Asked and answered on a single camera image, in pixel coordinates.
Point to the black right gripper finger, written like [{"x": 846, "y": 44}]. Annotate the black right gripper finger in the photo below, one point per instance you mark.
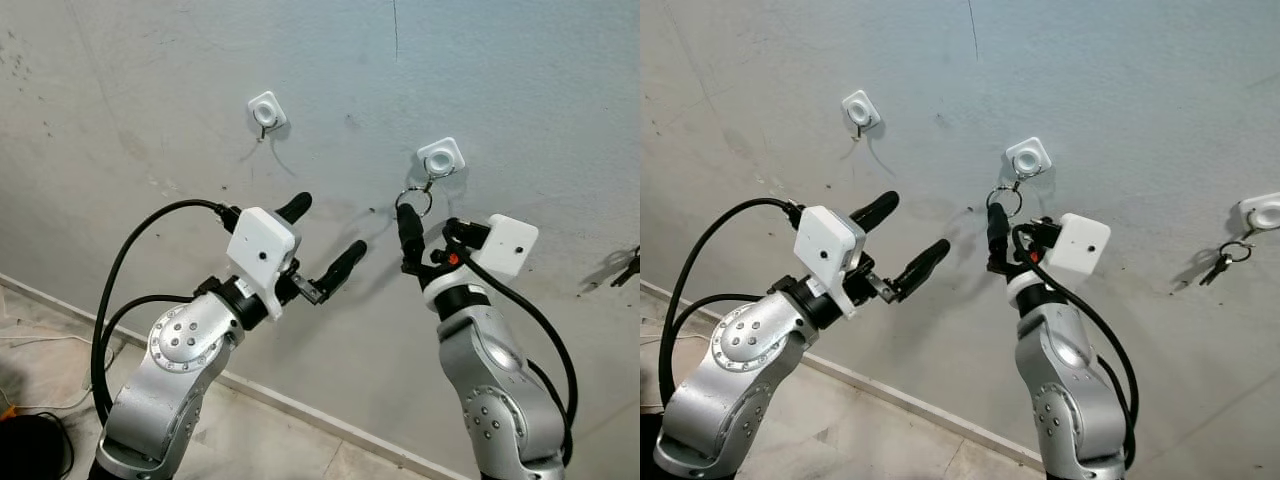
[
  {"x": 410, "y": 235},
  {"x": 998, "y": 235}
]

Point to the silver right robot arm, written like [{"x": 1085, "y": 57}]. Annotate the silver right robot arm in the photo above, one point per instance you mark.
[
  {"x": 490, "y": 380},
  {"x": 1070, "y": 390}
]

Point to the black round floor object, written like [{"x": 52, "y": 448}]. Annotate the black round floor object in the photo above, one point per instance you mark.
[
  {"x": 650, "y": 450},
  {"x": 30, "y": 450}
]

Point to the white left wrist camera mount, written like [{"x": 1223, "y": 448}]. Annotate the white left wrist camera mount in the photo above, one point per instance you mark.
[
  {"x": 830, "y": 243},
  {"x": 262, "y": 245}
]

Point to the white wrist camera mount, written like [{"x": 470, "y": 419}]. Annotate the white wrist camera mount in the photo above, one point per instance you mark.
[
  {"x": 262, "y": 245},
  {"x": 830, "y": 243},
  {"x": 512, "y": 247},
  {"x": 1080, "y": 245}
]

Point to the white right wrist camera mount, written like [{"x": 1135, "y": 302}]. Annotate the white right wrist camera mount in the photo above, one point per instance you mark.
[
  {"x": 512, "y": 247},
  {"x": 1080, "y": 245}
]

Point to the white square wall hook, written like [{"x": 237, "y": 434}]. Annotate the white square wall hook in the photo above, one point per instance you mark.
[
  {"x": 1262, "y": 212},
  {"x": 859, "y": 106},
  {"x": 441, "y": 158},
  {"x": 266, "y": 108},
  {"x": 1028, "y": 157}
]

